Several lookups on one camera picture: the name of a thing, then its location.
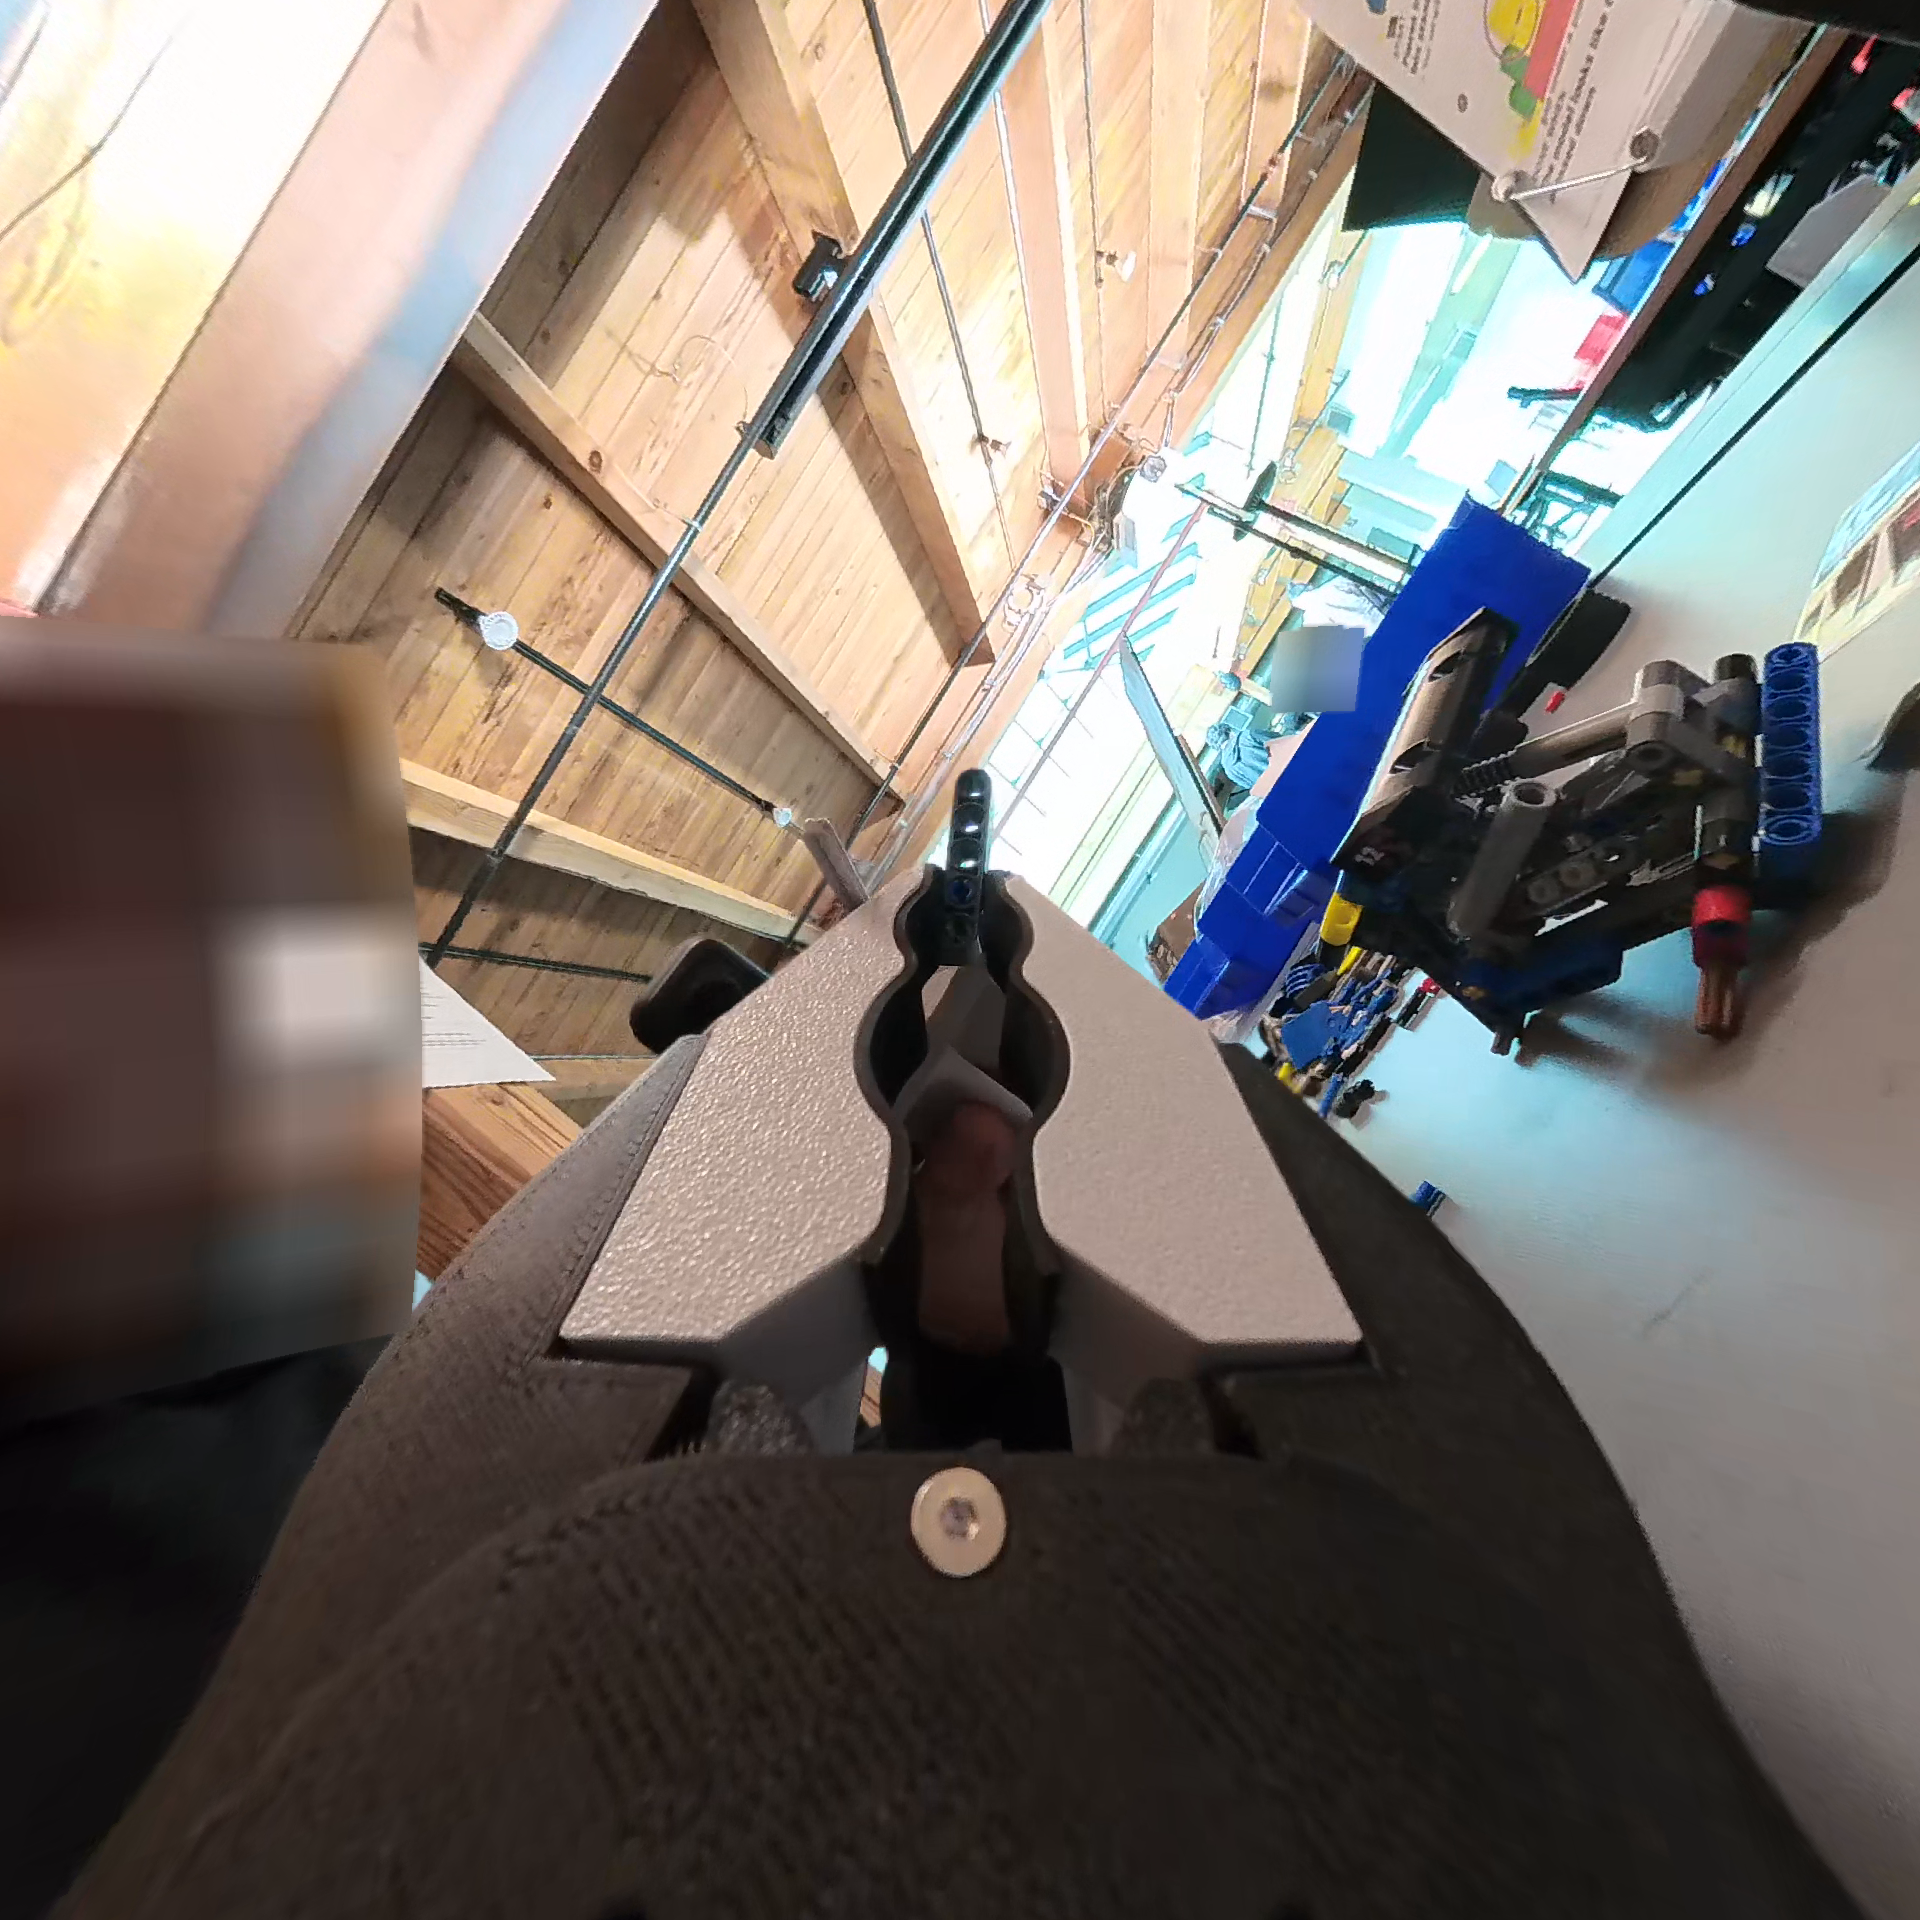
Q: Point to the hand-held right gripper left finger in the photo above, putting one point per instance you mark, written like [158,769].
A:
[735,1186]

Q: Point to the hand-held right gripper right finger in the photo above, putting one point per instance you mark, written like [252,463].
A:
[1186,1186]

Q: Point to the grey bent lego beam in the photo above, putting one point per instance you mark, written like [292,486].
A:
[969,870]

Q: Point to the pile of loose lego parts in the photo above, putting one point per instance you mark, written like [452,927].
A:
[1337,1037]

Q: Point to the partly built lego model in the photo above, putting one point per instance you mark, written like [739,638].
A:
[1575,841]

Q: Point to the black lego tire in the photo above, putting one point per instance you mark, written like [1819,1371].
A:
[1598,629]

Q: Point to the lego sticker sheet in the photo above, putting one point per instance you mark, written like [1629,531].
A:
[1868,556]

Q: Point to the person's right hand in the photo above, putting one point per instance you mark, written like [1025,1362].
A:
[963,1230]

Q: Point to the small blue plastic bin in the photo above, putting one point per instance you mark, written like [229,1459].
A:
[1245,931]

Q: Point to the large blue plastic bin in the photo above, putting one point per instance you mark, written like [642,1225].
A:
[1441,599]

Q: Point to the black floor lamp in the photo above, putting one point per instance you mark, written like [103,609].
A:
[1261,505]

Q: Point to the printed instruction poster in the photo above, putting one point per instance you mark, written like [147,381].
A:
[1501,91]

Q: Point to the black ceiling track rail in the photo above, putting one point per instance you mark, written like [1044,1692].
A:
[902,225]

